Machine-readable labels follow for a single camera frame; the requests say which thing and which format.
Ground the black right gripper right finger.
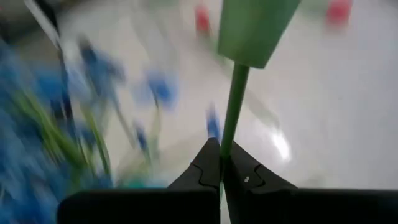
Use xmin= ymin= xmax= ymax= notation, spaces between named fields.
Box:
xmin=223 ymin=142 xmax=398 ymax=224

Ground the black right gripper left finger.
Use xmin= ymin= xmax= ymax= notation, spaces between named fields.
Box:
xmin=57 ymin=138 xmax=222 ymax=224

